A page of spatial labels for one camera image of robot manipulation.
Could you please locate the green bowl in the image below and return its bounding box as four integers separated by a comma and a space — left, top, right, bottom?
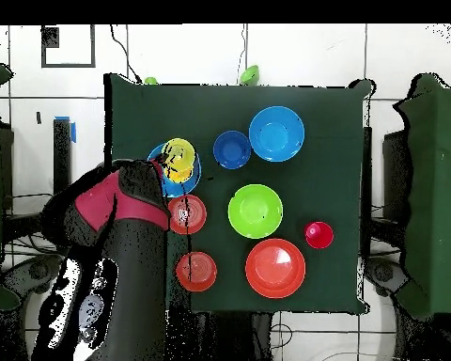
238, 64, 260, 86
227, 183, 284, 240

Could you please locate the orange bowl with ringed bottom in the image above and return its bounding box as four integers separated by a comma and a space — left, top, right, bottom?
167, 194, 209, 236

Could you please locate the translucent yellow cup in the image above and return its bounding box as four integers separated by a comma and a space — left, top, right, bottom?
161, 137, 197, 173

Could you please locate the large blue bowl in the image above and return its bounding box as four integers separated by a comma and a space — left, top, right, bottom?
248, 105, 306, 164
147, 142, 203, 199

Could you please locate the small dark blue bowl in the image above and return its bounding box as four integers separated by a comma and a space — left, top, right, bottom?
212, 130, 253, 171

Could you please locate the small plain orange bowl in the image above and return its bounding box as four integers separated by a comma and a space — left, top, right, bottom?
175, 250, 218, 293

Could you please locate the large orange bowl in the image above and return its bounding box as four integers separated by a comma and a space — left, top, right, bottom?
244, 238, 306, 300

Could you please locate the red cup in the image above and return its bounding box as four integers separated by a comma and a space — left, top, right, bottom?
303, 221, 334, 250

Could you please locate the green bowl on floor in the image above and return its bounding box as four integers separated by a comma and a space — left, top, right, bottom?
238, 64, 260, 86

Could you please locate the blue tape strip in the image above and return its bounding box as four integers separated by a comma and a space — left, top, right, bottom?
54, 115, 77, 144

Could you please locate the black metal stand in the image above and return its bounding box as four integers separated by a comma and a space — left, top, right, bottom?
1, 118, 74, 243

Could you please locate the grey chair base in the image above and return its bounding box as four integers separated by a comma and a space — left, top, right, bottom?
364, 255, 411, 298

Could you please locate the black chair base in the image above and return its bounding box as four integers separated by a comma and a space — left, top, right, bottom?
1, 253, 67, 302

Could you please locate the dark square floor frame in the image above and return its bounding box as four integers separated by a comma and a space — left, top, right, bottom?
40, 24, 97, 69

